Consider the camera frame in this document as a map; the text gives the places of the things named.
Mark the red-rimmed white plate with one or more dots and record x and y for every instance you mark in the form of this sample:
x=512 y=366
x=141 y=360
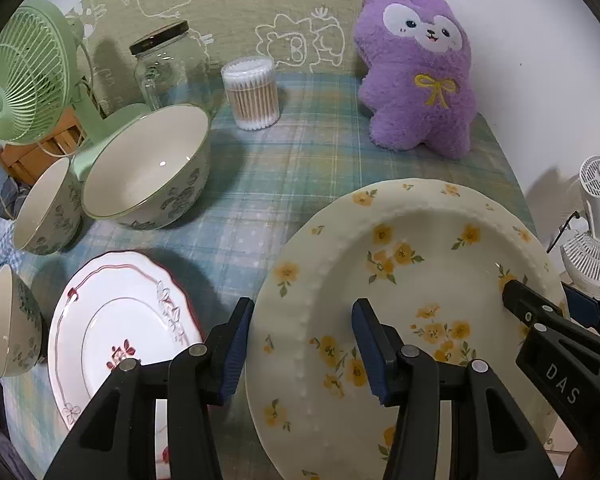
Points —
x=115 y=320

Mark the purple plush rabbit toy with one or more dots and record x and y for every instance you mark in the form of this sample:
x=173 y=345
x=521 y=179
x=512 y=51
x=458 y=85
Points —
x=420 y=85

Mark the green doodle printed cloth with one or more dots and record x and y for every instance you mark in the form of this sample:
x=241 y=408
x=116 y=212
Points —
x=240 y=5

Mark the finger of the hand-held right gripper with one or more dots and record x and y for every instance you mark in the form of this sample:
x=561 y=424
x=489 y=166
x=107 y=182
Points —
x=582 y=305
x=570 y=360

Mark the dark patterned cloth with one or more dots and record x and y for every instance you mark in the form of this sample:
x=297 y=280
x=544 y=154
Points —
x=2 y=197

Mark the glass jar with black lid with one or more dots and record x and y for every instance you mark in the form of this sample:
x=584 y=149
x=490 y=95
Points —
x=165 y=72

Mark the clear cotton swab container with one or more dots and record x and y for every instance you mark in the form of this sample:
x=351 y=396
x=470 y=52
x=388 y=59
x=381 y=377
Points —
x=251 y=92

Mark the large floral ceramic bowl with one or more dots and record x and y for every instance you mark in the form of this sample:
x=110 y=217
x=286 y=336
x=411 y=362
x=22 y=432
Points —
x=150 y=160

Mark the yellow floral cream plate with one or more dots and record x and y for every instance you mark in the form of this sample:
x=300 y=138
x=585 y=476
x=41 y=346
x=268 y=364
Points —
x=430 y=280

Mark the medium floral ceramic bowl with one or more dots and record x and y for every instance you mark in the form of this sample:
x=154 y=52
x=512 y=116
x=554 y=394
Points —
x=45 y=210

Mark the wooden crate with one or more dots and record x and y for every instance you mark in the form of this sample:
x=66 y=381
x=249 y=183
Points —
x=35 y=157

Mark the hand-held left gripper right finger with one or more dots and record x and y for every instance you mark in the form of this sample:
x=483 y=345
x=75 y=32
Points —
x=373 y=360

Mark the small floral ceramic bowl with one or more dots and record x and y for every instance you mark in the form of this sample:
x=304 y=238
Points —
x=10 y=320

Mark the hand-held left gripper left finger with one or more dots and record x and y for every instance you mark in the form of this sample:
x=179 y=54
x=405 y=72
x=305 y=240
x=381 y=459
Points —
x=234 y=355

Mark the green desk fan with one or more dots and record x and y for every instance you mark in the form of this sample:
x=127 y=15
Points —
x=15 y=90

